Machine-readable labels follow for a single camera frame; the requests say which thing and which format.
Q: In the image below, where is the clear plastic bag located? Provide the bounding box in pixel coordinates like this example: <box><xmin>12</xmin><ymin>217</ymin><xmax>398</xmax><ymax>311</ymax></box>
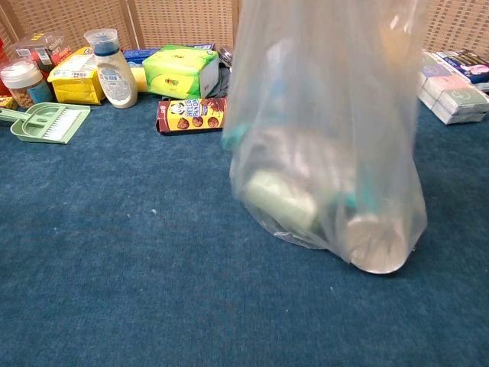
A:
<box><xmin>221</xmin><ymin>0</ymin><xmax>429</xmax><ymax>276</ymax></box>

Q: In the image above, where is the pale green container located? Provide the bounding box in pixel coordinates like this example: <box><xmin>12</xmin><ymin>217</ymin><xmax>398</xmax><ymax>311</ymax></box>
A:
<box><xmin>243</xmin><ymin>169</ymin><xmax>322</xmax><ymax>235</ymax></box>

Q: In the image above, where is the Hello Panda biscuit box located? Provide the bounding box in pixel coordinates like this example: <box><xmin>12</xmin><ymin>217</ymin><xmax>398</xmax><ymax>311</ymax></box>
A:
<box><xmin>155</xmin><ymin>96</ymin><xmax>228</xmax><ymax>137</ymax></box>

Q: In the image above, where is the grey cloth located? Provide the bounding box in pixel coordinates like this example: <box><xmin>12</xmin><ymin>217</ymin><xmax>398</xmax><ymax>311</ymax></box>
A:
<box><xmin>206</xmin><ymin>62</ymin><xmax>232</xmax><ymax>99</ymax></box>

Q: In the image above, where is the blue felt table cover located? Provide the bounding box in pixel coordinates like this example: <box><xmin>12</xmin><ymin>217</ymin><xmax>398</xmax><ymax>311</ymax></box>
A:
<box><xmin>0</xmin><ymin>89</ymin><xmax>489</xmax><ymax>367</ymax></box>

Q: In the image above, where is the green tissue pack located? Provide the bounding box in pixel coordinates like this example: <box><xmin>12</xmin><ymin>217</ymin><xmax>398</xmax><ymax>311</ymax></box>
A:
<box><xmin>141</xmin><ymin>44</ymin><xmax>221</xmax><ymax>99</ymax></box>

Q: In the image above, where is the yellow sponge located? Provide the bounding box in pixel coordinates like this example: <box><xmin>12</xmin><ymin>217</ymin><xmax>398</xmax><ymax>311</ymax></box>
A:
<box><xmin>129</xmin><ymin>66</ymin><xmax>150</xmax><ymax>94</ymax></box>

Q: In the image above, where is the white bottle with blue cap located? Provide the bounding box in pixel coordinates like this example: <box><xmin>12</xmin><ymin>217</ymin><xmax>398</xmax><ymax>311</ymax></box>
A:
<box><xmin>83</xmin><ymin>28</ymin><xmax>139</xmax><ymax>110</ymax></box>

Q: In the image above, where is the blue cling wrap box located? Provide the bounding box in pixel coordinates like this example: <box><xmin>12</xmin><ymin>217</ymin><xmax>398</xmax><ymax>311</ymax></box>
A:
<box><xmin>121</xmin><ymin>42</ymin><xmax>217</xmax><ymax>70</ymax></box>

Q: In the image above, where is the wicker folding screen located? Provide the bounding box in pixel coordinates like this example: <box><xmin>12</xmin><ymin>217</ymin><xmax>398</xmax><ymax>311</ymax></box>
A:
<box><xmin>0</xmin><ymin>0</ymin><xmax>489</xmax><ymax>64</ymax></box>

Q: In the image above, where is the yellow Lipo cracker box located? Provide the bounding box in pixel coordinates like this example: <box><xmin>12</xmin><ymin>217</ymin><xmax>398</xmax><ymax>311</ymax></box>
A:
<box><xmin>47</xmin><ymin>46</ymin><xmax>106</xmax><ymax>106</ymax></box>

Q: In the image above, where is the green dustpan with brush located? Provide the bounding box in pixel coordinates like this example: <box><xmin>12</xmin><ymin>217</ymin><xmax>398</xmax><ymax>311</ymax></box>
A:
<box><xmin>0</xmin><ymin>102</ymin><xmax>92</xmax><ymax>145</ymax></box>

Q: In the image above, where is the pastel pocket tissue pack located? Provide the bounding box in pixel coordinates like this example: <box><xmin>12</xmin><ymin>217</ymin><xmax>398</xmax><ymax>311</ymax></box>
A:
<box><xmin>416</xmin><ymin>49</ymin><xmax>489</xmax><ymax>126</ymax></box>

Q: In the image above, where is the snack jar with white lid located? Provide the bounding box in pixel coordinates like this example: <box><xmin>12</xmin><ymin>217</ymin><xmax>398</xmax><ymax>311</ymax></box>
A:
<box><xmin>0</xmin><ymin>60</ymin><xmax>54</xmax><ymax>110</ymax></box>

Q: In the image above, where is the clear box with red contents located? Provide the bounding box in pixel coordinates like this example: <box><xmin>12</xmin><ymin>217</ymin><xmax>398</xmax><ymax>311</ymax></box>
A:
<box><xmin>8</xmin><ymin>32</ymin><xmax>74</xmax><ymax>74</ymax></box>

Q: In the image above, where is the dark blue sanitary pad pack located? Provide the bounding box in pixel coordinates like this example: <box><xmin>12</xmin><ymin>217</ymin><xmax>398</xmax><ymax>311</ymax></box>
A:
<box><xmin>435</xmin><ymin>48</ymin><xmax>489</xmax><ymax>92</ymax></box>

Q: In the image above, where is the red lidded canister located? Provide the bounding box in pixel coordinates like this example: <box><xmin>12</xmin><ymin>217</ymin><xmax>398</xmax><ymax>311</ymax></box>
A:
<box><xmin>0</xmin><ymin>37</ymin><xmax>11</xmax><ymax>97</ymax></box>

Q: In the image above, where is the steel wire scrubber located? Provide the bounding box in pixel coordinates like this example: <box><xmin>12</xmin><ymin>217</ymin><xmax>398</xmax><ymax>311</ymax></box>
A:
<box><xmin>217</xmin><ymin>46</ymin><xmax>235</xmax><ymax>70</ymax></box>

